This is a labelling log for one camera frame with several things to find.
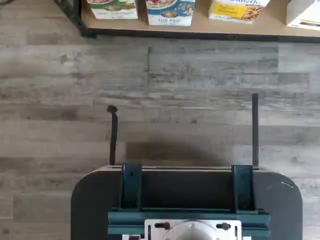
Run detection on blue and white cereal box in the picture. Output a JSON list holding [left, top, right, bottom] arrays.
[[146, 0, 196, 26]]

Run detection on green and white cereal box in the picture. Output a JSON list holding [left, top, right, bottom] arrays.
[[86, 0, 139, 20]]

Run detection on yellow and white granola box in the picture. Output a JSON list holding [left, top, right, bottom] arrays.
[[208, 0, 271, 25]]

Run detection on black metal shelf rack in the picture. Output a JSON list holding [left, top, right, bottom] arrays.
[[53, 0, 320, 43]]

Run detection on black metal table leg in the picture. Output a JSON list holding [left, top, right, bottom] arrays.
[[251, 93, 260, 169], [107, 105, 119, 166]]

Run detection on dark robot mounting table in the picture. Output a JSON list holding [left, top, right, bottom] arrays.
[[70, 164, 305, 240]]

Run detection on white patterned carton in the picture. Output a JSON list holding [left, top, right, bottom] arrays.
[[286, 0, 320, 32]]

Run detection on teal clamp bracket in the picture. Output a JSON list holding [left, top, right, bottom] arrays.
[[120, 163, 143, 210], [230, 164, 255, 214]]

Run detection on teal base rail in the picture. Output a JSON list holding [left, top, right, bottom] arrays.
[[107, 206, 271, 240]]

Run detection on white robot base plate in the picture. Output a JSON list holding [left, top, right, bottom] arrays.
[[121, 219, 252, 240]]

